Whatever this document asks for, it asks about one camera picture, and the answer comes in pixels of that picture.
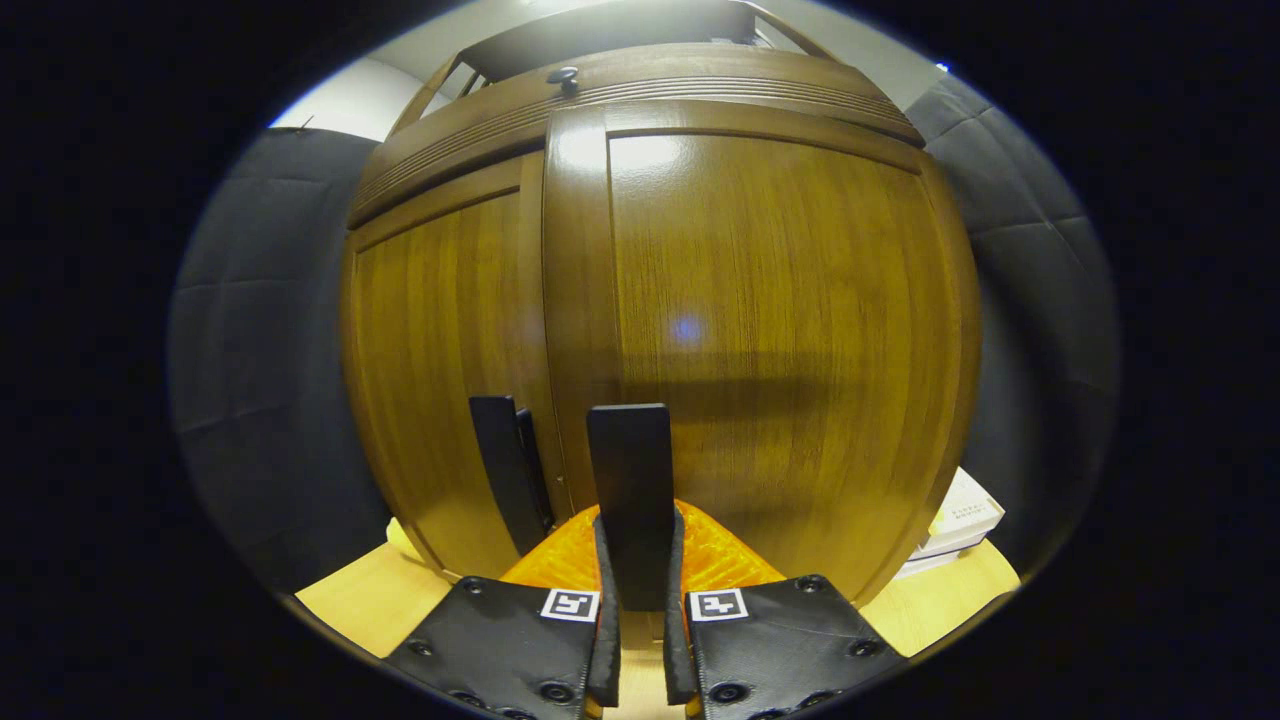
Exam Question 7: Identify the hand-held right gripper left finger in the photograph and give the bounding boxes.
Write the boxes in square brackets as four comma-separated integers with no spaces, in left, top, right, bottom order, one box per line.
[385,505,623,720]

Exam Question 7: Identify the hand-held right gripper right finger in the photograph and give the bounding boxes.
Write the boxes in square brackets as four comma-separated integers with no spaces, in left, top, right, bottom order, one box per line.
[663,500,911,720]

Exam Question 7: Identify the wooden cabinet door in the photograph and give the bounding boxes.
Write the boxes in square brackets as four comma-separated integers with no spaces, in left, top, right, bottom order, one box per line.
[543,100,983,613]
[340,150,576,581]

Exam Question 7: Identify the brown wooden shoe cabinet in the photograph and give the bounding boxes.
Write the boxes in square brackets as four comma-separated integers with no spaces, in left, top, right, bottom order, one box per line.
[340,0,986,611]

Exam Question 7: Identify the white flat box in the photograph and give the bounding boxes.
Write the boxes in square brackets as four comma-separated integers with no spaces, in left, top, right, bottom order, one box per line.
[925,467,1006,549]
[897,535,986,579]

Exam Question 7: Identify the wooden drawer with black knob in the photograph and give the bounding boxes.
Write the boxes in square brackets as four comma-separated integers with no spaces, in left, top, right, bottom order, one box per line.
[347,42,926,229]

